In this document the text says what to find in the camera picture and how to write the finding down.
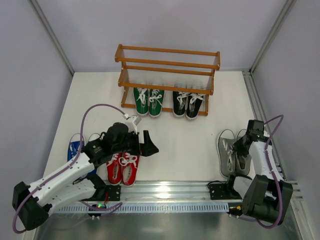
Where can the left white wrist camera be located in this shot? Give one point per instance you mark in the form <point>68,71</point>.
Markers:
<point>132,122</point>

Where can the right blue sneaker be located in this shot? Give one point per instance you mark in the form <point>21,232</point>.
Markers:
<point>92,137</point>

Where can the red sneaker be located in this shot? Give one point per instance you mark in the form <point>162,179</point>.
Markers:
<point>114,169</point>
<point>129,164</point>

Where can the aluminium right side rail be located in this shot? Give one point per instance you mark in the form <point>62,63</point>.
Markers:
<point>259,114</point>

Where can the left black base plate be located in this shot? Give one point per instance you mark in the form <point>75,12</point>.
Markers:
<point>112,193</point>

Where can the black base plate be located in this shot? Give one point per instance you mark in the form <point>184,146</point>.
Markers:
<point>112,193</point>
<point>222,191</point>

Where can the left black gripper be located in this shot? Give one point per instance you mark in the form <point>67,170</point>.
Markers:
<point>141,143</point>

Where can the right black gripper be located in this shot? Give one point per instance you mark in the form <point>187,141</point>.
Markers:
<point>241,144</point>

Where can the aluminium front rail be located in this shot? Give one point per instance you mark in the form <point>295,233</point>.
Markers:
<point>165,191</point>

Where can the aluminium rail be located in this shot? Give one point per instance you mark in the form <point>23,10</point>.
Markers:
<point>165,191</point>
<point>259,114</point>

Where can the grey sneaker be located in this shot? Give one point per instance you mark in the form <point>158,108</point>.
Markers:
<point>224,144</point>
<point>243,163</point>

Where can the aluminium corner post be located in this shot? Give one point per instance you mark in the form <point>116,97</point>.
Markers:
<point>51,34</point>
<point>279,21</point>

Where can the wooden shoe shelf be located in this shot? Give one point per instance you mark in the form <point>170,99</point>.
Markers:
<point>171,70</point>

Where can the left aluminium corner post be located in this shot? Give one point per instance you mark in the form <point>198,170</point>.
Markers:
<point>51,34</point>

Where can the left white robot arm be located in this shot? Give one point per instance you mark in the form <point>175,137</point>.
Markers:
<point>74,181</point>

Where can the right red sneaker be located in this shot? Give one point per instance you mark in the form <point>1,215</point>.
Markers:
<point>129,164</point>

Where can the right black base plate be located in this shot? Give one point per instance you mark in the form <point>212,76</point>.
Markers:
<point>222,191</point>

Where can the green sneaker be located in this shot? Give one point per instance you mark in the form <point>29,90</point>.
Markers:
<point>141,100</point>
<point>156,99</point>

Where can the slotted grey cable duct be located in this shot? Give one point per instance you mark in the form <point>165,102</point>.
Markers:
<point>150,208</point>

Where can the blue sneaker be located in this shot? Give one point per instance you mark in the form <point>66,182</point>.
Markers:
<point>76,142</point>
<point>92,137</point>

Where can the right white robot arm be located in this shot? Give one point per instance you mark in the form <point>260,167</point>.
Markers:
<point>266,197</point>

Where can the left red sneaker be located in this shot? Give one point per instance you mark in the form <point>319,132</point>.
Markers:
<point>114,169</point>

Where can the right aluminium corner post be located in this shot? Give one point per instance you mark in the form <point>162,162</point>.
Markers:
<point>279,21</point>

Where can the left blue sneaker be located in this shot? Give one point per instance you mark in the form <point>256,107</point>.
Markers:
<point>76,142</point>

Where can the black sneaker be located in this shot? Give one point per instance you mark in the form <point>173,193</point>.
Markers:
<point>179,99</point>
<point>194,103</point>

